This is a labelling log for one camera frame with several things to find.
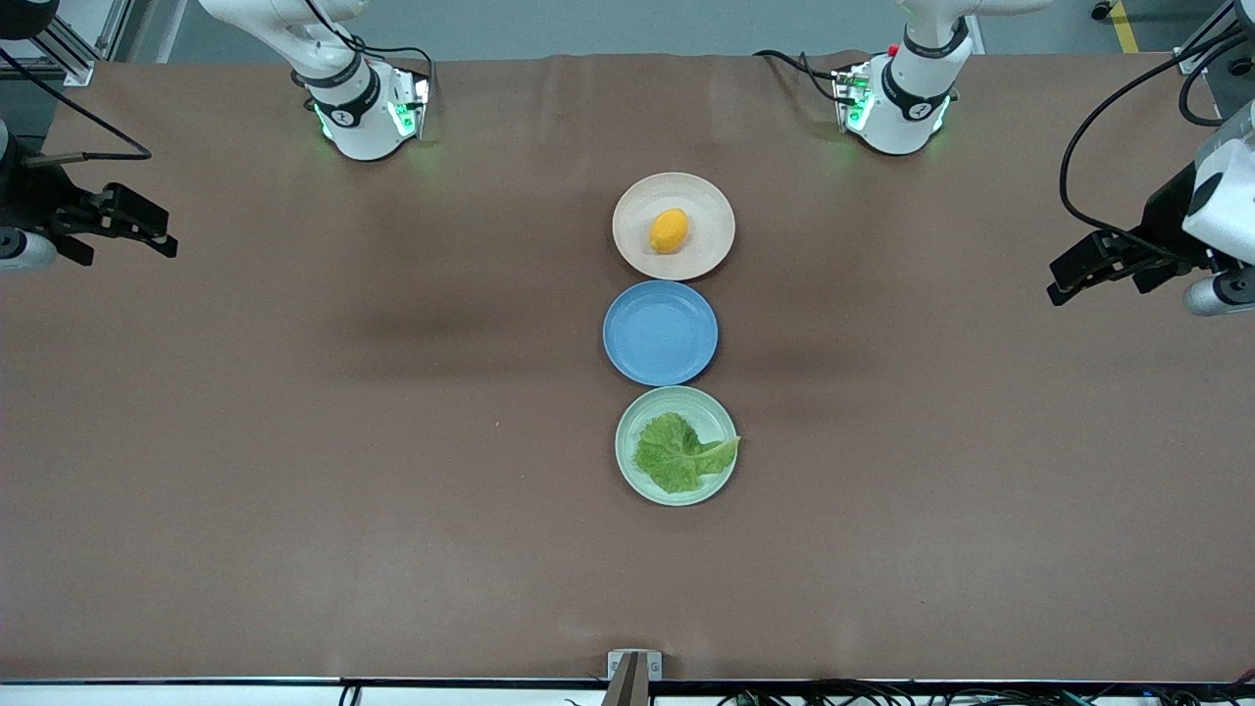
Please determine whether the yellow lemon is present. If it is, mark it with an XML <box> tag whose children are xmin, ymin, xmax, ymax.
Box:
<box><xmin>648</xmin><ymin>207</ymin><xmax>690</xmax><ymax>255</ymax></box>

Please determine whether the green lettuce leaf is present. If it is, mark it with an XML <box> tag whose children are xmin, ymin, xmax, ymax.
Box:
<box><xmin>633</xmin><ymin>412</ymin><xmax>742</xmax><ymax>494</ymax></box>

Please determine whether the right arm base connector plate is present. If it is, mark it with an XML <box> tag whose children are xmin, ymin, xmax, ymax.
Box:
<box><xmin>387</xmin><ymin>67</ymin><xmax>432</xmax><ymax>140</ymax></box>

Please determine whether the left arm base connector plate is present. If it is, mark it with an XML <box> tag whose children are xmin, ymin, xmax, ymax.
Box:
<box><xmin>831</xmin><ymin>61</ymin><xmax>876</xmax><ymax>135</ymax></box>

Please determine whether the brown table cover sheet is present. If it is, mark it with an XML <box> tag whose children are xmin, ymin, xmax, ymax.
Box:
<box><xmin>0</xmin><ymin>51</ymin><xmax>1255</xmax><ymax>683</ymax></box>

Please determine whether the beige plate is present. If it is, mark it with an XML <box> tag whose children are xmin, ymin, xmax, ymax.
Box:
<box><xmin>612</xmin><ymin>172</ymin><xmax>736</xmax><ymax>282</ymax></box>

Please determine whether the light green plate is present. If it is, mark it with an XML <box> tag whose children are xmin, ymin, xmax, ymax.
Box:
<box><xmin>615</xmin><ymin>385</ymin><xmax>738</xmax><ymax>508</ymax></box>

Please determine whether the blue plate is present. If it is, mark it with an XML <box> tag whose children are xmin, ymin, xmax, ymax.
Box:
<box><xmin>602</xmin><ymin>279</ymin><xmax>720</xmax><ymax>387</ymax></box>

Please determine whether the black table edge trim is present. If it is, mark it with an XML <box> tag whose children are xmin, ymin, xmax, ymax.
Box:
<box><xmin>0</xmin><ymin>676</ymin><xmax>1255</xmax><ymax>689</ymax></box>

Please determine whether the brown support beam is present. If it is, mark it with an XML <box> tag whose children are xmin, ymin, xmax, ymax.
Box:
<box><xmin>600</xmin><ymin>653</ymin><xmax>651</xmax><ymax>706</ymax></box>

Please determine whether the black right arm gripper cable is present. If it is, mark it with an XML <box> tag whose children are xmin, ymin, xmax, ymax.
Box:
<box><xmin>0</xmin><ymin>47</ymin><xmax>154</xmax><ymax>163</ymax></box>

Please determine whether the black arm gripper cable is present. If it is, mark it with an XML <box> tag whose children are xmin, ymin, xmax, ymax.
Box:
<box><xmin>1058</xmin><ymin>0</ymin><xmax>1255</xmax><ymax>264</ymax></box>
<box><xmin>0</xmin><ymin>47</ymin><xmax>154</xmax><ymax>163</ymax></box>

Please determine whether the black left arm gripper cable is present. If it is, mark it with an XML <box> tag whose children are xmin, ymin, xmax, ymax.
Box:
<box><xmin>1058</xmin><ymin>0</ymin><xmax>1255</xmax><ymax>264</ymax></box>

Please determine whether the aluminium frame profile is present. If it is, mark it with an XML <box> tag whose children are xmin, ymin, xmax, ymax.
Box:
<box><xmin>1175</xmin><ymin>0</ymin><xmax>1241</xmax><ymax>76</ymax></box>
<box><xmin>27</xmin><ymin>0</ymin><xmax>134</xmax><ymax>87</ymax></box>

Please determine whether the black right arm base cable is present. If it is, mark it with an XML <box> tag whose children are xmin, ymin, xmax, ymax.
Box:
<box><xmin>299</xmin><ymin>0</ymin><xmax>437</xmax><ymax>111</ymax></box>

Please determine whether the black arm base cable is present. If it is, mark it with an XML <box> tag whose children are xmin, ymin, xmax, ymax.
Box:
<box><xmin>753</xmin><ymin>49</ymin><xmax>849</xmax><ymax>105</ymax></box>
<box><xmin>299</xmin><ymin>0</ymin><xmax>437</xmax><ymax>111</ymax></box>

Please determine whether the black left arm base cable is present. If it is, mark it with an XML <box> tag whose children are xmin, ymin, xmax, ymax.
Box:
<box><xmin>753</xmin><ymin>49</ymin><xmax>849</xmax><ymax>105</ymax></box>

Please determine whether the silver metal bracket plate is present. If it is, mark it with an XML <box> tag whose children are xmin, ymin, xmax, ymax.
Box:
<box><xmin>606</xmin><ymin>649</ymin><xmax>664</xmax><ymax>681</ymax></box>

